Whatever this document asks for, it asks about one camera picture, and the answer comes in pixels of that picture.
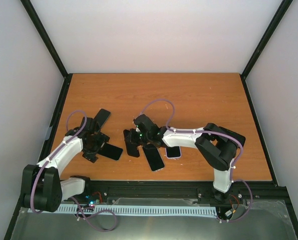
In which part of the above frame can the black phone case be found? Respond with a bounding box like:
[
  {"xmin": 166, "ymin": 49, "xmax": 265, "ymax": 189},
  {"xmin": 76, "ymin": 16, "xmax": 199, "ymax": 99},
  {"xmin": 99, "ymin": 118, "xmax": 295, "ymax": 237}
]
[{"xmin": 123, "ymin": 129, "xmax": 140, "ymax": 158}]

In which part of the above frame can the clear magsafe phone case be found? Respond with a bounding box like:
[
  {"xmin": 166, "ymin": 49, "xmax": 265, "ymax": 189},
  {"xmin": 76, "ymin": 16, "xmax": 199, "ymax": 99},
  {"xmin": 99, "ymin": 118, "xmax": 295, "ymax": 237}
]
[{"xmin": 141, "ymin": 145, "xmax": 166, "ymax": 173}]

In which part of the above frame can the lilac phone case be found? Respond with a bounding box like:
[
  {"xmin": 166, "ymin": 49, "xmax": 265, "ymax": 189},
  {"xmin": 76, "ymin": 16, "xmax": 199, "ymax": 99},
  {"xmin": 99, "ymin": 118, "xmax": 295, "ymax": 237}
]
[{"xmin": 165, "ymin": 146, "xmax": 182, "ymax": 159}]

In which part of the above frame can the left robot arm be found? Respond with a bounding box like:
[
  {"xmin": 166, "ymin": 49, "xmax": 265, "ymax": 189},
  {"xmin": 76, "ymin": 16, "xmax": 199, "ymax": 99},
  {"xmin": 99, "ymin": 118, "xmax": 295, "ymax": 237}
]
[{"xmin": 20, "ymin": 109, "xmax": 111, "ymax": 213}]

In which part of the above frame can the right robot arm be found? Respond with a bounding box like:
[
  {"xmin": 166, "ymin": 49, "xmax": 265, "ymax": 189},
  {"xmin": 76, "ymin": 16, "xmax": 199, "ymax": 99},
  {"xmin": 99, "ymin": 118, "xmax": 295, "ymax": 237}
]
[{"xmin": 123, "ymin": 114, "xmax": 246, "ymax": 202}]

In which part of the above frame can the small circuit board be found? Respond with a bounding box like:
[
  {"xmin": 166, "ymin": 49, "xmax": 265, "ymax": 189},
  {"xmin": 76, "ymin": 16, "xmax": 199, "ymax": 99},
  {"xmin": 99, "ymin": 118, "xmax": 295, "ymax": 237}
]
[{"xmin": 85, "ymin": 191, "xmax": 103, "ymax": 207}]

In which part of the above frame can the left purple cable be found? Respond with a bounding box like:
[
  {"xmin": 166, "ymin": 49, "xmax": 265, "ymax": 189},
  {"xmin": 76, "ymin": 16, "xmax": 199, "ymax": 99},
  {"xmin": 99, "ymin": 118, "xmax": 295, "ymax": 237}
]
[{"xmin": 30, "ymin": 109, "xmax": 89, "ymax": 214}]

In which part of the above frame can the purple cable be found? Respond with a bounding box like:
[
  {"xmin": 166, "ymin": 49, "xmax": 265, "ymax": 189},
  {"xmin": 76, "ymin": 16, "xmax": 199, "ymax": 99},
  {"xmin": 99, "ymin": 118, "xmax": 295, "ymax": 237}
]
[
  {"xmin": 140, "ymin": 99, "xmax": 244, "ymax": 183},
  {"xmin": 30, "ymin": 109, "xmax": 89, "ymax": 214}
]

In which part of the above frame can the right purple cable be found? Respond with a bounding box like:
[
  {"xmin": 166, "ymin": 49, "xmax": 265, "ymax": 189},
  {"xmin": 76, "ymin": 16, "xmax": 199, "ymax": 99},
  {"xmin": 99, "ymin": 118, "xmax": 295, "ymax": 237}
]
[{"xmin": 140, "ymin": 99, "xmax": 244, "ymax": 183}]

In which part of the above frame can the light blue cable duct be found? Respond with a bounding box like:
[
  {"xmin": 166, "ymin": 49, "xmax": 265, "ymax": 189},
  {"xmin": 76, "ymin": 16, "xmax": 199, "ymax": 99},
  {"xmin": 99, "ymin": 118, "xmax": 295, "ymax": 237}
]
[{"xmin": 56, "ymin": 202, "xmax": 218, "ymax": 218}]

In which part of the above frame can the black aluminium front rail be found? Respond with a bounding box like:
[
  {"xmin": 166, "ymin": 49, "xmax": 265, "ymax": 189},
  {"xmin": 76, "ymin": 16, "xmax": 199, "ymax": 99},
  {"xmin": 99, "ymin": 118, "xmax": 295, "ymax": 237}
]
[{"xmin": 75, "ymin": 180, "xmax": 290, "ymax": 204}]

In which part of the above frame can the left black frame post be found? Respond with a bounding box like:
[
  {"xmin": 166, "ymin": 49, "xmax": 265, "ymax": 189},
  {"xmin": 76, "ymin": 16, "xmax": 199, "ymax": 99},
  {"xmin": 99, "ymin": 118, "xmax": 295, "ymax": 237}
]
[{"xmin": 20, "ymin": 0, "xmax": 69, "ymax": 78}]

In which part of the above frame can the black frame post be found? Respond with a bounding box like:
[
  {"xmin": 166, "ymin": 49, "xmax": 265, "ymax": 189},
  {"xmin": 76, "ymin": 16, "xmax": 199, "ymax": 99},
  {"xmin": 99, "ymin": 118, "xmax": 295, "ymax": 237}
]
[
  {"xmin": 240, "ymin": 0, "xmax": 294, "ymax": 77},
  {"xmin": 20, "ymin": 0, "xmax": 69, "ymax": 78}
]

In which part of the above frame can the right black frame post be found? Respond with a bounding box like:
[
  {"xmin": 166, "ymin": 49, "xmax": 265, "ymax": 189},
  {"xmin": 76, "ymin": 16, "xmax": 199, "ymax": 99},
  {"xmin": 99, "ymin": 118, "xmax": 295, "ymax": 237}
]
[{"xmin": 240, "ymin": 0, "xmax": 294, "ymax": 77}]

